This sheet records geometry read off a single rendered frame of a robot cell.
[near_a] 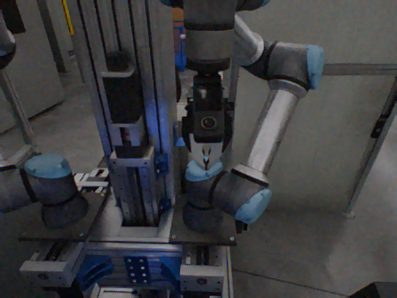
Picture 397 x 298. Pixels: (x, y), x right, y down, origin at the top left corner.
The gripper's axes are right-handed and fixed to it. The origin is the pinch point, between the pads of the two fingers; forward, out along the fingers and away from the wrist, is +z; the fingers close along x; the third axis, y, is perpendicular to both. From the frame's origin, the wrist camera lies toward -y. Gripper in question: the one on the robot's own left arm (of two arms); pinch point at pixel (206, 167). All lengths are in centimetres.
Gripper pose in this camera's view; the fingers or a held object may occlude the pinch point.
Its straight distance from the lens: 49.6
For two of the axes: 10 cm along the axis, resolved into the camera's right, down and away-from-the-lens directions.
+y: 0.3, -5.4, 8.4
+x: -10.0, -0.2, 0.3
